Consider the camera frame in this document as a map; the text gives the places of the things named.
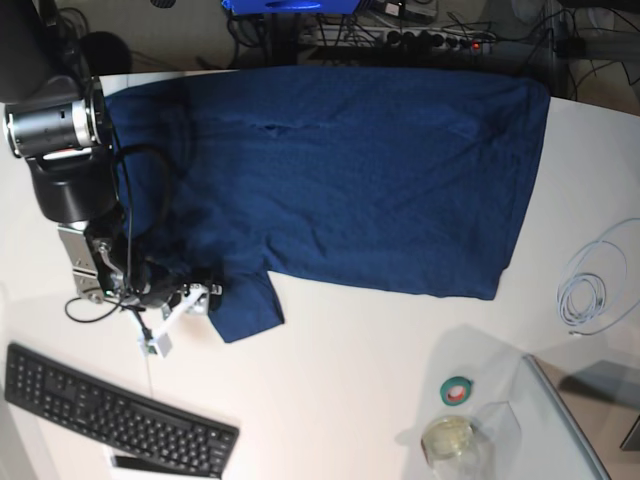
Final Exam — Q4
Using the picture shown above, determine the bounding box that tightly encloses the green tape roll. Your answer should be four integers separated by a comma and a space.
439, 376, 473, 406

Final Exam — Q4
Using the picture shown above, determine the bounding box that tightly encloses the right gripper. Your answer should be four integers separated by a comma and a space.
127, 260, 224, 314

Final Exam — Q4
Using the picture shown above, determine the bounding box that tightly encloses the black computer keyboard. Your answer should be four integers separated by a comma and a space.
4, 343, 239, 479

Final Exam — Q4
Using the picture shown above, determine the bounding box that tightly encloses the clear glass jar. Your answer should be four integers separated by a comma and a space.
420, 415, 494, 480

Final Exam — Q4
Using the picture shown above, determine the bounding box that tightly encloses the blue box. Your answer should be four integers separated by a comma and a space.
221, 0, 359, 15

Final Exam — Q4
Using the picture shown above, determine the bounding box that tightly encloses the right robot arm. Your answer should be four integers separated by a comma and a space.
1, 1, 223, 316

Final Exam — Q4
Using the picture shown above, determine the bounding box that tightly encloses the dark blue t-shirt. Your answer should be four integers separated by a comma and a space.
107, 66, 550, 343

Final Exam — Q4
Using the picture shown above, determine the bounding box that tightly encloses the coiled white cable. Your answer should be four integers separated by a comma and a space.
556, 217, 640, 338

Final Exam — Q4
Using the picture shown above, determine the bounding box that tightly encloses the white power strip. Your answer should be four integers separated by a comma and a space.
299, 25, 497, 55

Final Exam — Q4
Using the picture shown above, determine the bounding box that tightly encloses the black round stool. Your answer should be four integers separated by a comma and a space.
80, 31, 133, 76

